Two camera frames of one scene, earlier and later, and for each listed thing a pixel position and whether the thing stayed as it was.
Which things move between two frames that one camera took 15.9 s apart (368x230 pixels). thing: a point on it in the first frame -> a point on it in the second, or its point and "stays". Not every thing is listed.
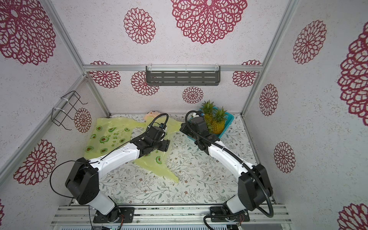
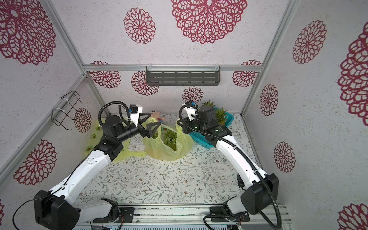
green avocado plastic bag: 156,162 -> 157,148
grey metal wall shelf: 183,75 stays
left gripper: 166,146 -> 149,125
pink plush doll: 154,114 stays
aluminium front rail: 78,214 stays
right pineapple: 218,124 stays
